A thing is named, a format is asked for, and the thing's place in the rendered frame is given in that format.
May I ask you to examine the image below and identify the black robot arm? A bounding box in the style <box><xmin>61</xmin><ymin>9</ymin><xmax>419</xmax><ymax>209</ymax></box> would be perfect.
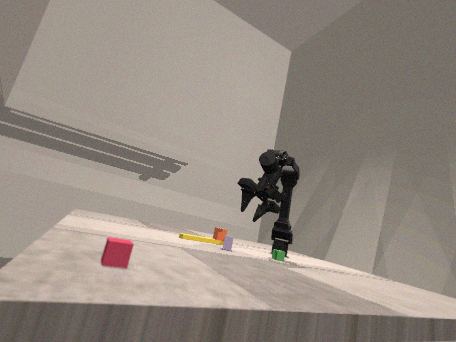
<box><xmin>259</xmin><ymin>149</ymin><xmax>300</xmax><ymax>258</ymax></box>

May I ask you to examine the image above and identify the yellow bar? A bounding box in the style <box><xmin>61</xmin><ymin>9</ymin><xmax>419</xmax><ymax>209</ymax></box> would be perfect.
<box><xmin>179</xmin><ymin>227</ymin><xmax>228</xmax><ymax>245</ymax></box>

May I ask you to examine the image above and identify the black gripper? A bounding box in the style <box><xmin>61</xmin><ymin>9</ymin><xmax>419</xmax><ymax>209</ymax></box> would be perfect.
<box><xmin>238</xmin><ymin>175</ymin><xmax>280</xmax><ymax>222</ymax></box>

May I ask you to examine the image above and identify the green block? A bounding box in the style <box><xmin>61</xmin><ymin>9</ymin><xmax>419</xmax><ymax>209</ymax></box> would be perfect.
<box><xmin>272</xmin><ymin>249</ymin><xmax>285</xmax><ymax>261</ymax></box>

